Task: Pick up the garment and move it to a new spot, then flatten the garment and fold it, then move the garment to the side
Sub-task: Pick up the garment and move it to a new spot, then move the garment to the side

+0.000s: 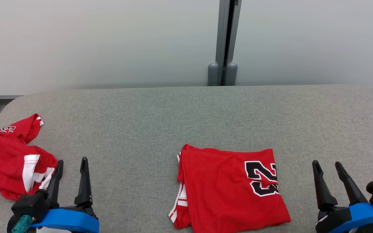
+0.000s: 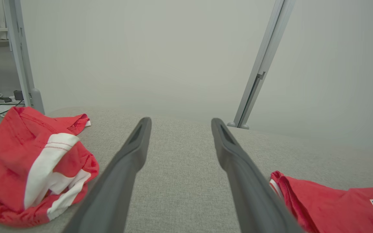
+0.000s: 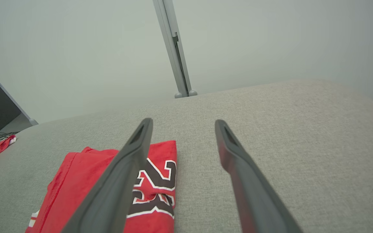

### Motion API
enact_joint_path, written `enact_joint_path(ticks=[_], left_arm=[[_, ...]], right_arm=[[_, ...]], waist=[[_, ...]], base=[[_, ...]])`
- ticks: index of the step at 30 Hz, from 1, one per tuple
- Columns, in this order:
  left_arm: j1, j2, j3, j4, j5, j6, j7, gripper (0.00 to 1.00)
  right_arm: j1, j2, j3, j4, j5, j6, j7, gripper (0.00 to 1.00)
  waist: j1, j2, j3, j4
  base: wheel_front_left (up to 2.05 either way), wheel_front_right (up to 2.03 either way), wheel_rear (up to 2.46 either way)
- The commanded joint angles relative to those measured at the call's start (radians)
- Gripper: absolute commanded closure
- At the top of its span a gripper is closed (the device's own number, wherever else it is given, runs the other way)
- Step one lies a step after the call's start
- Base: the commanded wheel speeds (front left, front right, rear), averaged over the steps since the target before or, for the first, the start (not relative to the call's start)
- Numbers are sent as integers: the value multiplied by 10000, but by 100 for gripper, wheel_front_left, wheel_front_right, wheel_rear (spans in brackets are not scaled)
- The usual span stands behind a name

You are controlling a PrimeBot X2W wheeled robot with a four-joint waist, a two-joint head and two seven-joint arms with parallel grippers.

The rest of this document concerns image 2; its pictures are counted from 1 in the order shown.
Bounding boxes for red basketball jersey number 23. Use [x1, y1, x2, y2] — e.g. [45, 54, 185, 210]
[269, 171, 373, 233]

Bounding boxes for plain grey partition post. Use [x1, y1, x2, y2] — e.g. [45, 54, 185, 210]
[4, 0, 45, 114]

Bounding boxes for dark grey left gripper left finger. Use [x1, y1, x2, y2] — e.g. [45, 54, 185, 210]
[63, 117, 152, 233]

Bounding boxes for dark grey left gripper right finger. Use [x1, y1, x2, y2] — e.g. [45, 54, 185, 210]
[211, 118, 303, 233]

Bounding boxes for grey partition post with latch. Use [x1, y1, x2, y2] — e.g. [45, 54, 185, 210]
[227, 0, 296, 130]

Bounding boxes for red shorts with white stripe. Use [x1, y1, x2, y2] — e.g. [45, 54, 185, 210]
[0, 106, 100, 227]

